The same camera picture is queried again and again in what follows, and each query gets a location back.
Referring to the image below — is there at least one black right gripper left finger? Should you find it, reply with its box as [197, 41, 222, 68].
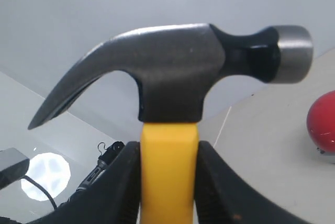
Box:
[31, 142, 141, 224]

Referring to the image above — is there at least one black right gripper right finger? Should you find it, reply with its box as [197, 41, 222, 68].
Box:
[195, 141, 305, 223]

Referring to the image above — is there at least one yellow black claw hammer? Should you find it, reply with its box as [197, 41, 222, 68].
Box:
[29, 24, 313, 223]

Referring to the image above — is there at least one red dome push button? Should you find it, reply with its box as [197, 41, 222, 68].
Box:
[306, 91, 334, 164]

